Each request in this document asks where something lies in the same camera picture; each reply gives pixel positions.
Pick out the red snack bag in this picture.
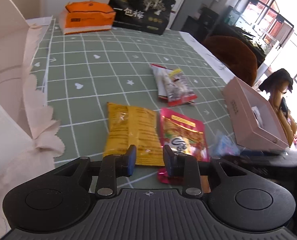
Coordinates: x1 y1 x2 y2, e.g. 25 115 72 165
158 108 210 185

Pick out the green grid tablecloth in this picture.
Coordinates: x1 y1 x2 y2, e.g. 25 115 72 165
32 18 235 166

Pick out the yellow snack bag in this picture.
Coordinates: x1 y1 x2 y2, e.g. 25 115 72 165
103 102 164 166

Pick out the black gift box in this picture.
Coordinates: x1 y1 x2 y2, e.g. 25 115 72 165
108 0 176 35

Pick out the pink frilled cloth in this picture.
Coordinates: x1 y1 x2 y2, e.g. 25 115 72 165
0 0 65 238

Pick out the blue clear snack packet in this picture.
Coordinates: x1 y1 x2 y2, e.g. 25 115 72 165
210 131 240 157

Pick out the orange tissue pack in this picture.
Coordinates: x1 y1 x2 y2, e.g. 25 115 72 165
59 1 116 35

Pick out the pink storage box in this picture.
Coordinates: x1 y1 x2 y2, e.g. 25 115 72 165
223 77 288 151

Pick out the brown round chair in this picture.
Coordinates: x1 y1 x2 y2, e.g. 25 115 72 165
203 36 257 87

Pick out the white red-edged snack packet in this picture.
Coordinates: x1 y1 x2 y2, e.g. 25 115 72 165
161 68 197 107

